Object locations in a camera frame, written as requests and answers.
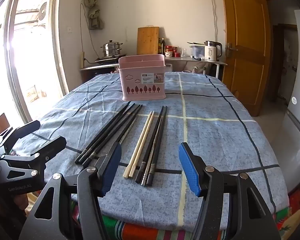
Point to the hanging grey cloth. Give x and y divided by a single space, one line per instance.
93 15

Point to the wooden chopstick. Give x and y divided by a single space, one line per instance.
137 143
142 143

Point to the wooden door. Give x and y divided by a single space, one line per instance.
245 42

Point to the striped colourful cloth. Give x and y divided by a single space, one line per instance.
140 232

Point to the power strip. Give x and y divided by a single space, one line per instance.
82 60

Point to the white electric kettle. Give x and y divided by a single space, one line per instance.
211 52

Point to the clear glass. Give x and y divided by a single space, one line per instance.
184 53

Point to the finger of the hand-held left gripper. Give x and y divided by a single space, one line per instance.
51 146
25 130

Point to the red floral cloth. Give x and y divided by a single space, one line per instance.
290 217

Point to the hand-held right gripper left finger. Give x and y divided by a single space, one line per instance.
112 170

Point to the metal chopstick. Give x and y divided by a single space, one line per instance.
153 152
128 130

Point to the dark sauce bottle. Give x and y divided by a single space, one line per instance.
163 46

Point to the steel side table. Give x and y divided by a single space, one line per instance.
100 67

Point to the sliding glass door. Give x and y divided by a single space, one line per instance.
12 55

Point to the outdoor air conditioner unit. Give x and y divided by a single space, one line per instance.
42 13

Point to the blue checked tablecloth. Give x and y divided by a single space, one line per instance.
215 142

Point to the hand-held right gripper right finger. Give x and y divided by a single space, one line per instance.
190 170

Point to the brown wooden chair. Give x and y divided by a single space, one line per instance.
0 125

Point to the clear plastic container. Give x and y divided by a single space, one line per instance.
197 52

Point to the pink utensil basket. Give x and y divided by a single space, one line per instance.
140 92

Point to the wooden cutting board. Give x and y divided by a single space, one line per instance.
147 40

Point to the silver refrigerator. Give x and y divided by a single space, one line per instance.
297 130

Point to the steel steamer pot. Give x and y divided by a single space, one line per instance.
111 48

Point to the black chopstick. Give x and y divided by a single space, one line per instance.
158 145
115 135
150 143
103 132
109 134

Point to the red lid jar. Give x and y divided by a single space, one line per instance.
169 52

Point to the gas stove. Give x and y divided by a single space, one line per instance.
110 58

